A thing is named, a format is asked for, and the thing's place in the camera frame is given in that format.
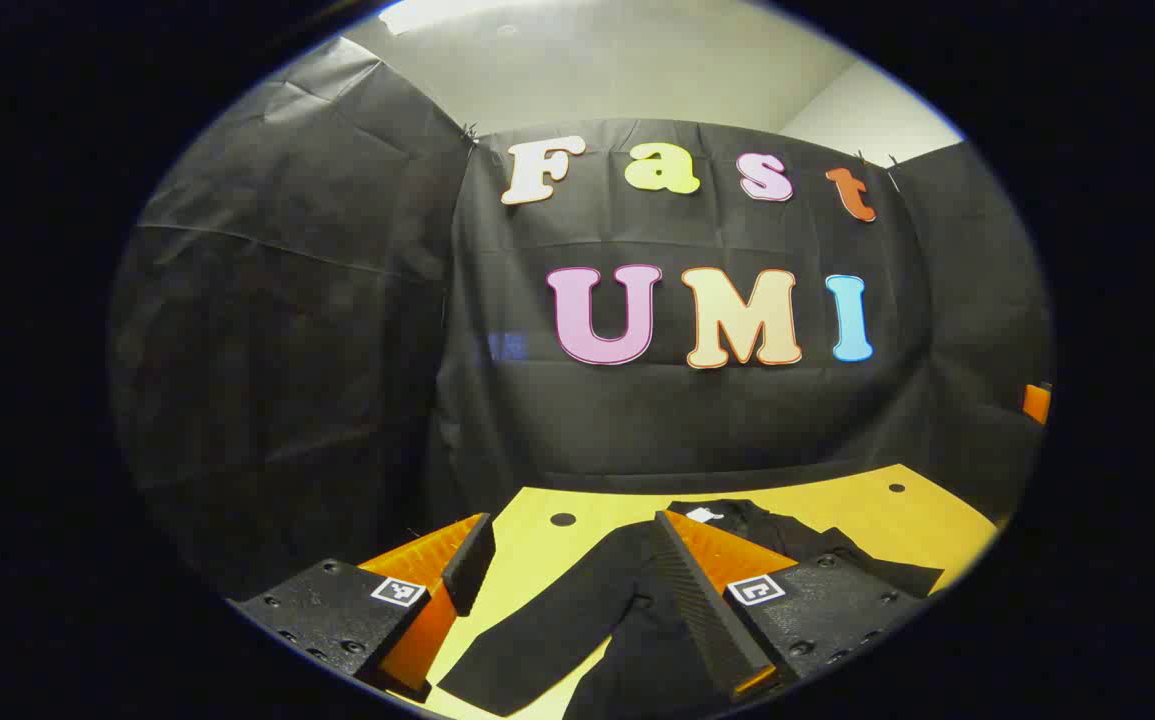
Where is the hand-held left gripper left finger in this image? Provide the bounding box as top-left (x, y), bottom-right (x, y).
top-left (227, 512), bottom-right (498, 703)

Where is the black backdrop cloth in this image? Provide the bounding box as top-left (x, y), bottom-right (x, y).
top-left (107, 35), bottom-right (1053, 601)

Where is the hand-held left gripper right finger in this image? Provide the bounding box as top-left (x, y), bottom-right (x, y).
top-left (651, 508), bottom-right (928, 703)

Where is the black coat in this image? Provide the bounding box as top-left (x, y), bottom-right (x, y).
top-left (437, 498), bottom-right (946, 719)

